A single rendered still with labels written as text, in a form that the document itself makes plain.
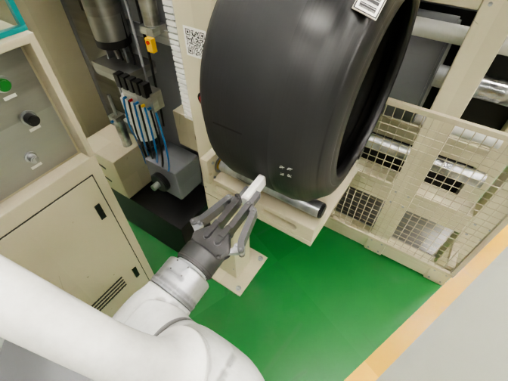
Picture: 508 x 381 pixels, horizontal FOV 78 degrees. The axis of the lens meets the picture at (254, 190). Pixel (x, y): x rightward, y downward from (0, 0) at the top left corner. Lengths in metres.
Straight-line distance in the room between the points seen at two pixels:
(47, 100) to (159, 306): 0.69
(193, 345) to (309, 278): 1.39
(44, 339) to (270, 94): 0.43
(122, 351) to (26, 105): 0.78
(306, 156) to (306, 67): 0.15
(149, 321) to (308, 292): 1.29
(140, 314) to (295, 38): 0.48
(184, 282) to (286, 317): 1.16
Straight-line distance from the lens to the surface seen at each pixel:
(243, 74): 0.57
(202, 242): 0.60
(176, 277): 0.55
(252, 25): 0.57
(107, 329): 0.36
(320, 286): 1.75
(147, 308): 0.53
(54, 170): 1.12
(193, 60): 0.92
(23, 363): 0.97
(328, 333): 1.67
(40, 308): 0.36
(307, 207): 0.84
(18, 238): 1.12
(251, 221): 0.60
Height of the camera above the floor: 1.56
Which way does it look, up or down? 48 degrees down
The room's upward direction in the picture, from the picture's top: straight up
